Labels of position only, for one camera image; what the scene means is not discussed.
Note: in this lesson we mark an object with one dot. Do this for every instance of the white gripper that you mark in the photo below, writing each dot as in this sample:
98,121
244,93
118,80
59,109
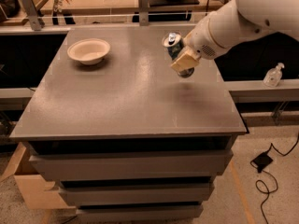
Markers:
201,45

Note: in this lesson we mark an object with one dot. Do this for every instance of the blue silver redbull can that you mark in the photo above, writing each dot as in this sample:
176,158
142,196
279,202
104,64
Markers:
173,42

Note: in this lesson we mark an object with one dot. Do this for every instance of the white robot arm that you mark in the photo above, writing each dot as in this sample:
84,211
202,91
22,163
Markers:
236,22

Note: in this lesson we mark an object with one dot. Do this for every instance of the clear sanitizer pump bottle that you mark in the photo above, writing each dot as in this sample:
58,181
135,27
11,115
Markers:
273,76

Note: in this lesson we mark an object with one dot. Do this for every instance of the white paper bowl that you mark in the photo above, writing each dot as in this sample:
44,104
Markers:
89,51

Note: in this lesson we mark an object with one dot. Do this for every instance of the grey drawer cabinet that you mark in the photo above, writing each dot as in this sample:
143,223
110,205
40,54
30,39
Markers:
128,139

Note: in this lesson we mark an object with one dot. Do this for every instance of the cardboard box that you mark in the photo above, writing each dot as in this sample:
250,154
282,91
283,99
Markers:
37,193

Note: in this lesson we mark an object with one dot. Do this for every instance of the middle metal bracket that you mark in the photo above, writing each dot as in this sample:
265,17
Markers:
143,10

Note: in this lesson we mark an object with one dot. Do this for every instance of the metal bracket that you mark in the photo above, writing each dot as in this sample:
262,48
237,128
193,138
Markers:
30,10
143,10

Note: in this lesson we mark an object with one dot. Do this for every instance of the black power adapter with cable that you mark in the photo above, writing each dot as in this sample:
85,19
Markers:
259,163

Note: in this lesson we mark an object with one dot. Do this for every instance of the left metal bracket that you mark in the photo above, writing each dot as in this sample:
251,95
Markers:
30,10

